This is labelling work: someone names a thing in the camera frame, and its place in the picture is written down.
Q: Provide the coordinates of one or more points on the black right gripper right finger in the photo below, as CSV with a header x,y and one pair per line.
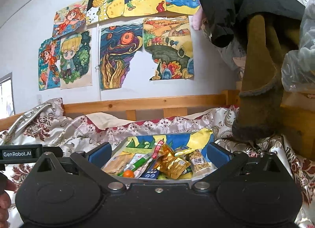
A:
x,y
228,164

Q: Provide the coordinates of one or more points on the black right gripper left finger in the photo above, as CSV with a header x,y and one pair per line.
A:
x,y
90,163

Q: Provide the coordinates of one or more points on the beige cracker clear packet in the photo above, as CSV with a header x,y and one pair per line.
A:
x,y
117,164

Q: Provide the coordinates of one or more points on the green white sausage stick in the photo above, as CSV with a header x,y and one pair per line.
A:
x,y
128,173

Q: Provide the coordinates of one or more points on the white pickled vegetable packet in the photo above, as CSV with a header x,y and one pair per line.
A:
x,y
140,165

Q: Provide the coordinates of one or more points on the gold foil snack packet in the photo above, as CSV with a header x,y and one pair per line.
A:
x,y
160,149

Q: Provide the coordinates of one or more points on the person's left hand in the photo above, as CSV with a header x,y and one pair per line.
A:
x,y
5,201

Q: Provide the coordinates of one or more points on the nut bar clear packet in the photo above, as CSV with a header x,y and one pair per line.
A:
x,y
199,165

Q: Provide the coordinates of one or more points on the cream pillow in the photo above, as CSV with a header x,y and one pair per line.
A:
x,y
104,121

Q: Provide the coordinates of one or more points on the floral satin bed cover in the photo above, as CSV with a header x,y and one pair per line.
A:
x,y
53,128

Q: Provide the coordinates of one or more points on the blue cookie packet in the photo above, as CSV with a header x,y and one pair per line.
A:
x,y
151,173

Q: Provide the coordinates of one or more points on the red haired girl drawing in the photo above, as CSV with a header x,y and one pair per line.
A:
x,y
48,72

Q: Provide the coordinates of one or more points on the blond child drawing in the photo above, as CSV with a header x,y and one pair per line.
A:
x,y
75,60

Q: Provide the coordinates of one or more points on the swirly night sky drawing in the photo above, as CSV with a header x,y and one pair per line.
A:
x,y
118,45

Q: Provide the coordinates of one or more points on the farm landscape drawing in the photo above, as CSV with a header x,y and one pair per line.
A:
x,y
170,44

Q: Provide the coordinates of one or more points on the anime girl drawing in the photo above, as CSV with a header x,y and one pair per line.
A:
x,y
69,19

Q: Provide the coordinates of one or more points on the black yellow pattern drawing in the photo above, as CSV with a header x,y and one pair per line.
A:
x,y
101,10

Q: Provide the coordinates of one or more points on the black cloth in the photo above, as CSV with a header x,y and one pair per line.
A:
x,y
228,19

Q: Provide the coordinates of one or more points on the wooden bed rail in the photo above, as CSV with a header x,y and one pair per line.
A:
x,y
162,106

